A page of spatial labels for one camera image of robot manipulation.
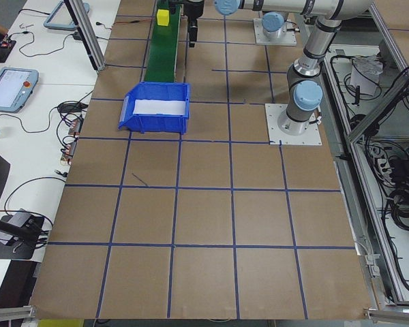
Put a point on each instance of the yellow foam block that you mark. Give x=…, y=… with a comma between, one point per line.
x=163, y=18

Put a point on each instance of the green conveyor belt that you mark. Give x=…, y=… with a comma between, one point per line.
x=162, y=54

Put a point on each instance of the white foam pad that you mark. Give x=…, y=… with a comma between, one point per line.
x=156, y=107

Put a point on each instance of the blue plastic storage bin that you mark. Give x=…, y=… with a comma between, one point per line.
x=156, y=124

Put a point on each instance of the small black plug adapter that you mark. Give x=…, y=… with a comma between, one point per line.
x=77, y=35

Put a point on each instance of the light blue teach pendant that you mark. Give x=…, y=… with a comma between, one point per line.
x=59, y=17
x=10, y=88

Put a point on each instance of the white desk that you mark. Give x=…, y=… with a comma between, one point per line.
x=54, y=51

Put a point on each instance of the black power adapter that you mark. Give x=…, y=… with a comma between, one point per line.
x=68, y=107

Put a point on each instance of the brown circuit board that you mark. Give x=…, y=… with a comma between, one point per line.
x=68, y=151
x=75, y=126

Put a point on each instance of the black electronics board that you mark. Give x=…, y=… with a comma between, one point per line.
x=7, y=42

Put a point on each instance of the white crumpled paper box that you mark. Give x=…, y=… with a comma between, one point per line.
x=364, y=80

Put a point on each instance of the white power strip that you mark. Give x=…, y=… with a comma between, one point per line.
x=383, y=163

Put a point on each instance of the black power brick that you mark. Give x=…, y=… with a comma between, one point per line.
x=402, y=167

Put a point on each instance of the yellow board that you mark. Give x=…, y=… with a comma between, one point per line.
x=61, y=323

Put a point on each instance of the aluminium profile bar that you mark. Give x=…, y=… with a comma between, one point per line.
x=395, y=315
x=10, y=312

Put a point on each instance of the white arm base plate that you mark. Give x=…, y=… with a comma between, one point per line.
x=259, y=39
x=276, y=136

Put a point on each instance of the aluminium camera post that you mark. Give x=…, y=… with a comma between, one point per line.
x=88, y=41

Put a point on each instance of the aluminium V-shaped frame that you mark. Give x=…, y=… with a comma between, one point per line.
x=378, y=114

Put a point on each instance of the black camera stand base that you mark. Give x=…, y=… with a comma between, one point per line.
x=7, y=253

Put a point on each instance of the grey metal bracket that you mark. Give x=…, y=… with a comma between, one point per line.
x=371, y=265

